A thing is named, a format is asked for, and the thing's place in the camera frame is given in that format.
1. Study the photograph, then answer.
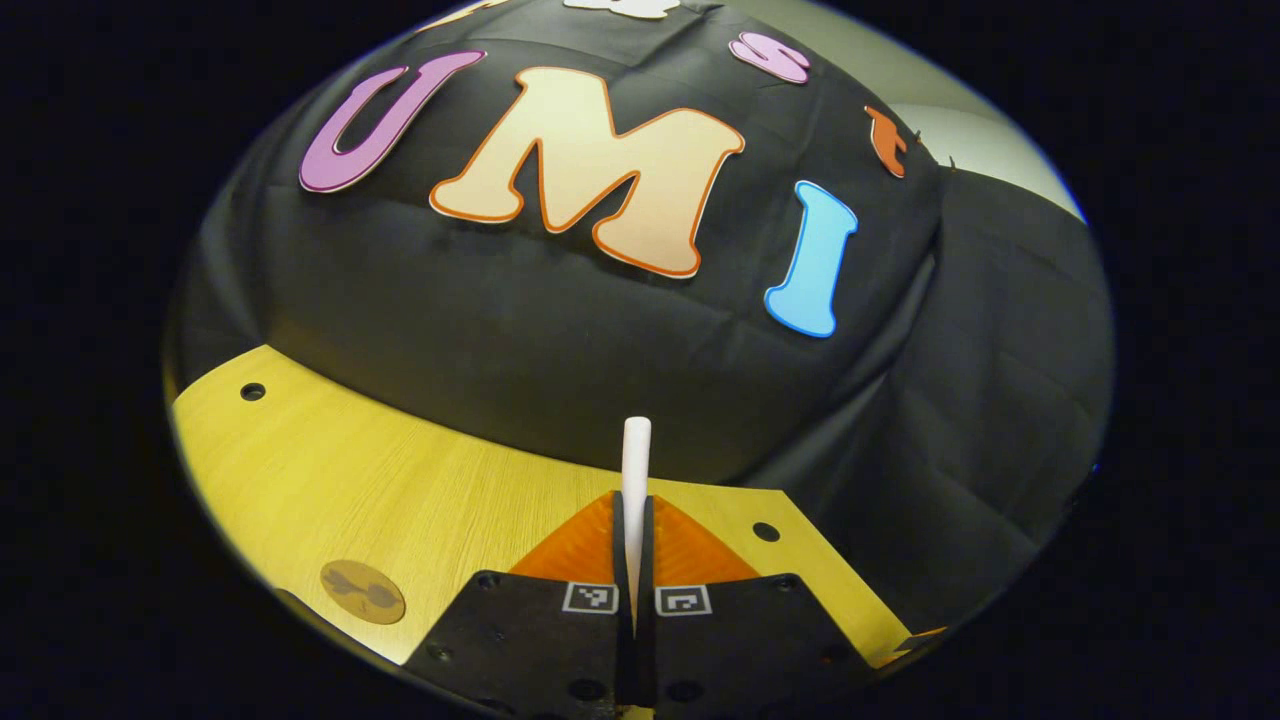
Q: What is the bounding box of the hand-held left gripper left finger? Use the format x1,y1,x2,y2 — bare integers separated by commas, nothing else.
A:
405,490,635,716

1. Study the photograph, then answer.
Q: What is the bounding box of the white toothbrush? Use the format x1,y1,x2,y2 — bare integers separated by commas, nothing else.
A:
621,416,653,626

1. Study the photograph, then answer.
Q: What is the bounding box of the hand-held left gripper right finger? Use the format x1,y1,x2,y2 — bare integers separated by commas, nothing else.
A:
638,494,869,715

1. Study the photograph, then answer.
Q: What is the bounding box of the black backdrop cloth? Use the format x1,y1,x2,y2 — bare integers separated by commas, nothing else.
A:
165,0,1116,641

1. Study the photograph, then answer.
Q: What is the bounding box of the round brown coaster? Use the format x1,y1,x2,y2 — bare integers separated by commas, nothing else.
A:
319,559,407,626

